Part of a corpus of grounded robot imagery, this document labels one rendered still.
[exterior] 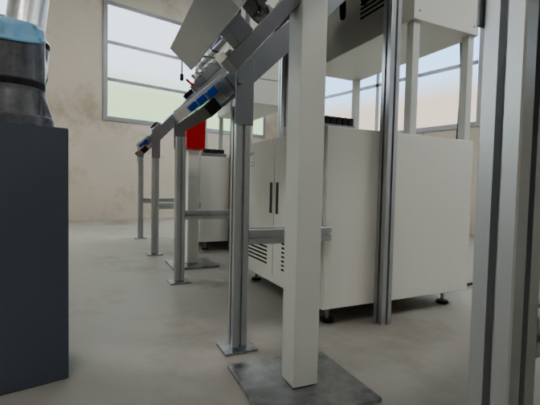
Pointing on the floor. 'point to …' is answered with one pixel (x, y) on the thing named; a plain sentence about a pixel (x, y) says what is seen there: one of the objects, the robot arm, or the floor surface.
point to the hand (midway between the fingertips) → (276, 30)
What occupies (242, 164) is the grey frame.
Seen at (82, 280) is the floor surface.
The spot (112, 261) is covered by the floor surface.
